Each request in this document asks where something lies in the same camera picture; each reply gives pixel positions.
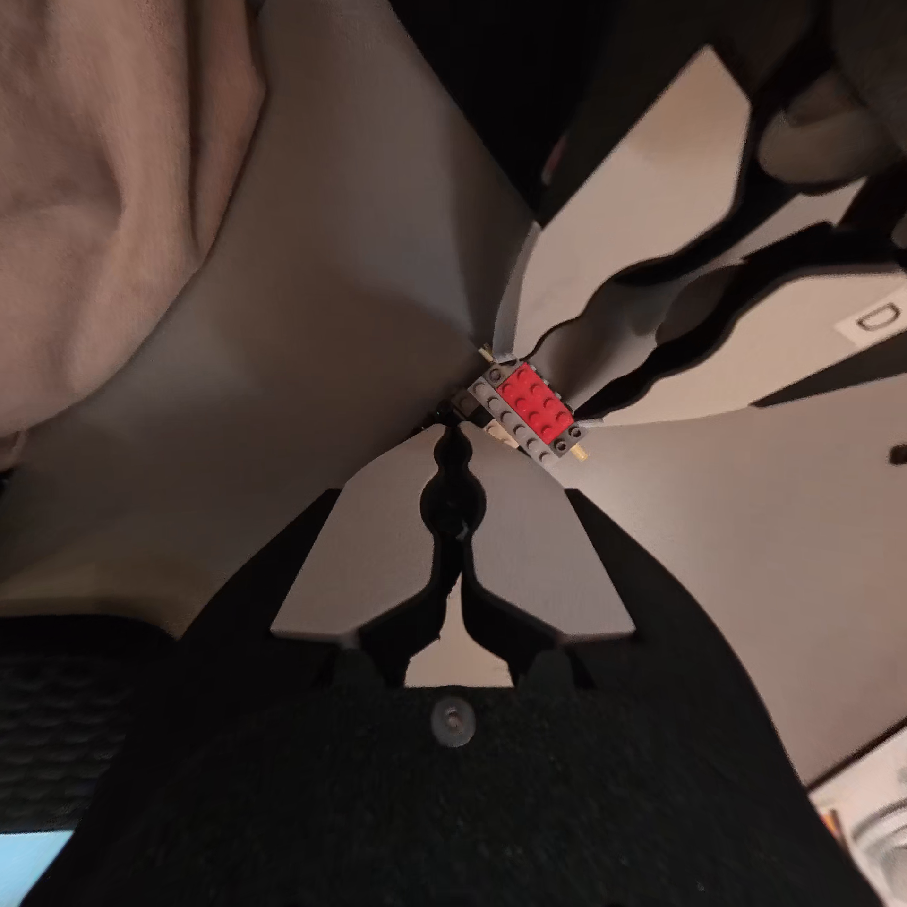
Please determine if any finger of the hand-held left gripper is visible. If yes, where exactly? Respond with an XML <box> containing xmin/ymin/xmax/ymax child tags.
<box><xmin>573</xmin><ymin>223</ymin><xmax>907</xmax><ymax>429</ymax></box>
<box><xmin>492</xmin><ymin>43</ymin><xmax>762</xmax><ymax>359</ymax></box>

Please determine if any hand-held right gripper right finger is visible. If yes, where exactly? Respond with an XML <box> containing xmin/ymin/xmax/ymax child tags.
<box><xmin>459</xmin><ymin>421</ymin><xmax>638</xmax><ymax>688</ymax></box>

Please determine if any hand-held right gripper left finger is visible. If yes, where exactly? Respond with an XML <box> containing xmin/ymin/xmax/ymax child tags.
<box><xmin>269</xmin><ymin>424</ymin><xmax>462</xmax><ymax>688</ymax></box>

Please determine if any toy brick car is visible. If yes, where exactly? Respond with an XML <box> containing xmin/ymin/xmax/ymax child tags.
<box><xmin>411</xmin><ymin>342</ymin><xmax>592</xmax><ymax>470</ymax></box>

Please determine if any person's left forearm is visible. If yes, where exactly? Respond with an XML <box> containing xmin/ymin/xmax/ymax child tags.
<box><xmin>390</xmin><ymin>0</ymin><xmax>717</xmax><ymax>222</ymax></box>

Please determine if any grey desk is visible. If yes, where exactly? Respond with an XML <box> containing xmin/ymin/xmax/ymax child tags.
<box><xmin>0</xmin><ymin>0</ymin><xmax>907</xmax><ymax>791</ymax></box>

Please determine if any black mesh chair seat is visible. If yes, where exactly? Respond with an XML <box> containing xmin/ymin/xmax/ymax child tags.
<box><xmin>0</xmin><ymin>615</ymin><xmax>180</xmax><ymax>836</ymax></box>

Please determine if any beige sweatshirt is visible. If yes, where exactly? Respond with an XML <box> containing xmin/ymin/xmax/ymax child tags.
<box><xmin>0</xmin><ymin>0</ymin><xmax>269</xmax><ymax>465</ymax></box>

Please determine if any white curved plastic part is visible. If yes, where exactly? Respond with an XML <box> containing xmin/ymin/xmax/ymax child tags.
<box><xmin>849</xmin><ymin>799</ymin><xmax>907</xmax><ymax>904</ymax></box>

